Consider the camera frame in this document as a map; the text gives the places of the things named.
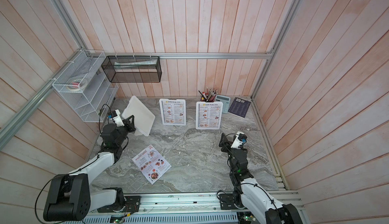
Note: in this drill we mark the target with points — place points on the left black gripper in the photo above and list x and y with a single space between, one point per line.
127 123

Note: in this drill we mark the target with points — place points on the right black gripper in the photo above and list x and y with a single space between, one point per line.
226 143

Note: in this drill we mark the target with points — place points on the white narrow rack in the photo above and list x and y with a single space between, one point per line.
172 111
209 115
143 117

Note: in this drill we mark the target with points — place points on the red white menu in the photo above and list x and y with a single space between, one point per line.
151 164

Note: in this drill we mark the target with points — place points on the dim sum menu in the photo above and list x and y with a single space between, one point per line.
173 111
209 114

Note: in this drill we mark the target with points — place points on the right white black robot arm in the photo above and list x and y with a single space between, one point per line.
248 193

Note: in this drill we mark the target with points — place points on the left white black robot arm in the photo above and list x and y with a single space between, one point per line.
69 197

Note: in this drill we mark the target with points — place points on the dark purple card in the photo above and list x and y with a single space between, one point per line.
239 107

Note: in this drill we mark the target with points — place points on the grey desk calculator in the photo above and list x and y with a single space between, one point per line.
226 102

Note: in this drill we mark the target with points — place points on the tape roll on shelf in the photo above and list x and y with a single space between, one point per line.
76 85

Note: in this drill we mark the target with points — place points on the red pen cup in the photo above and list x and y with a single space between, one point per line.
209 95

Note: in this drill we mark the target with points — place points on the paper inside black basket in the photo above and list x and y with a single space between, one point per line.
136 64

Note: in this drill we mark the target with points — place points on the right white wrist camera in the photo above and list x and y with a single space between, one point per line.
239 141

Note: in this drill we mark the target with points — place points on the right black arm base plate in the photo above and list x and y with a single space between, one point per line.
228 201

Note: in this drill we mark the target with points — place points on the white wire wall shelf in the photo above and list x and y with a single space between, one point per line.
85 87

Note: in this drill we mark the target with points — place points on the black mesh wall basket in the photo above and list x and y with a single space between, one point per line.
151 75

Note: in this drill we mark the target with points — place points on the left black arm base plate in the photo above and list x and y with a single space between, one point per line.
123 204

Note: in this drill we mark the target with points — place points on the aluminium front rail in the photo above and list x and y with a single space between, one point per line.
199 202

